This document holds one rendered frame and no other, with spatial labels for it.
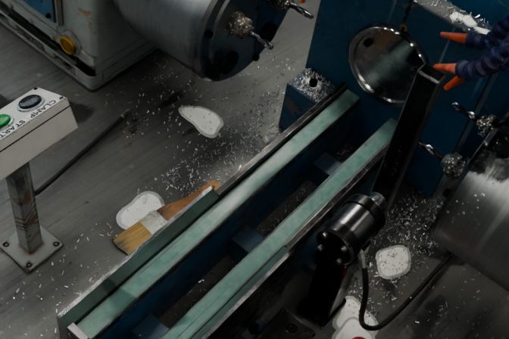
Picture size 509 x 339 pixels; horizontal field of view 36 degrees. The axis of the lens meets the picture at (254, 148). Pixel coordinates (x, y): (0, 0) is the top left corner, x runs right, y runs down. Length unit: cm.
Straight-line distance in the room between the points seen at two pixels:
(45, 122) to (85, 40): 36
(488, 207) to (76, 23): 75
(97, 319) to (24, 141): 25
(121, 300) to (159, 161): 35
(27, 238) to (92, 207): 13
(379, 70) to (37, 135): 55
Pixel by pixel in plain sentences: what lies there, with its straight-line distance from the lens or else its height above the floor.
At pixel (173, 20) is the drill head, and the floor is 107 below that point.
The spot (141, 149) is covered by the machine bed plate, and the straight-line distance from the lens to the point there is 135.
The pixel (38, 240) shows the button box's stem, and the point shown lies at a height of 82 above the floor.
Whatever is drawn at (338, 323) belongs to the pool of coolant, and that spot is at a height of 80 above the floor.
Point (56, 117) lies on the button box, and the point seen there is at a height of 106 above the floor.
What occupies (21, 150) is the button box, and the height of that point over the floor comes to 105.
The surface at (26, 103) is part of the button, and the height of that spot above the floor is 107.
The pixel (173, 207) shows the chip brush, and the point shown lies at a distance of 126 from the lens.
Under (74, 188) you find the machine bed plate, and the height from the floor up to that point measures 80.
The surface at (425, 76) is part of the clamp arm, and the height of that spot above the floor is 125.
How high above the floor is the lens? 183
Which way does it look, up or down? 49 degrees down
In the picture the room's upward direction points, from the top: 10 degrees clockwise
